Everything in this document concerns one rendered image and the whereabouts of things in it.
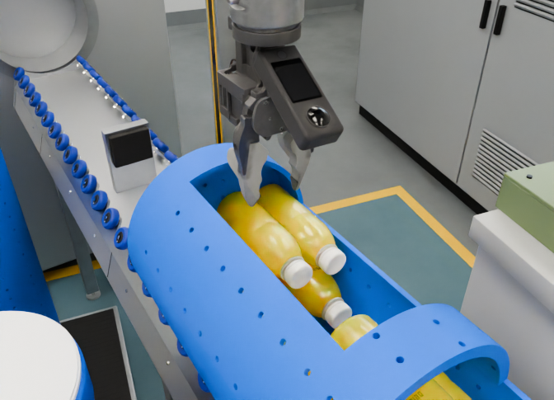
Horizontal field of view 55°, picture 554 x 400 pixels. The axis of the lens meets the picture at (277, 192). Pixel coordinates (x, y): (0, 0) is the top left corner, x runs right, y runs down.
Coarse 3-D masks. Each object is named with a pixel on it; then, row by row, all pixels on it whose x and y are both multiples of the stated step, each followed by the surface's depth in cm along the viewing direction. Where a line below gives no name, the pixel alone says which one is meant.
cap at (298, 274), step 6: (294, 264) 73; (300, 264) 73; (306, 264) 74; (288, 270) 73; (294, 270) 72; (300, 270) 73; (306, 270) 73; (288, 276) 73; (294, 276) 73; (300, 276) 73; (306, 276) 74; (288, 282) 73; (294, 282) 73; (300, 282) 74; (306, 282) 75; (294, 288) 74
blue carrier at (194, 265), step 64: (192, 192) 72; (192, 256) 66; (256, 256) 61; (192, 320) 64; (256, 320) 57; (320, 320) 84; (384, 320) 76; (448, 320) 54; (256, 384) 54; (320, 384) 50; (384, 384) 47; (512, 384) 60
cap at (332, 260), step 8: (328, 248) 78; (336, 248) 78; (320, 256) 78; (328, 256) 77; (336, 256) 77; (344, 256) 78; (320, 264) 78; (328, 264) 77; (336, 264) 78; (344, 264) 79; (328, 272) 78; (336, 272) 79
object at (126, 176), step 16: (112, 128) 116; (128, 128) 117; (144, 128) 118; (112, 144) 115; (128, 144) 117; (144, 144) 119; (112, 160) 118; (128, 160) 119; (144, 160) 123; (112, 176) 121; (128, 176) 123; (144, 176) 125
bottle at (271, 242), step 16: (240, 192) 85; (224, 208) 83; (240, 208) 81; (256, 208) 81; (240, 224) 80; (256, 224) 78; (272, 224) 78; (256, 240) 76; (272, 240) 75; (288, 240) 76; (272, 256) 74; (288, 256) 74
